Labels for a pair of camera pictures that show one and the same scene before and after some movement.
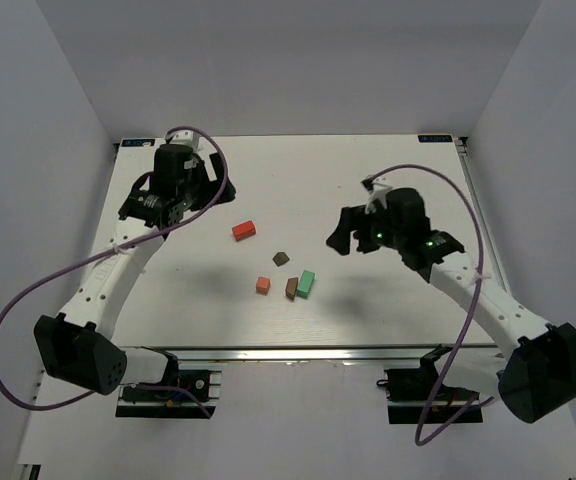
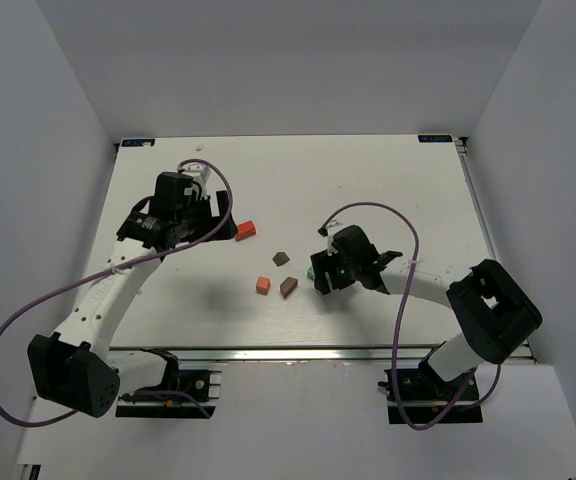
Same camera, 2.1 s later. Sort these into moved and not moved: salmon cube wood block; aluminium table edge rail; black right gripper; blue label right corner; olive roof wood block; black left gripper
Moved: black left gripper; black right gripper
Not moved: aluminium table edge rail; blue label right corner; salmon cube wood block; olive roof wood block
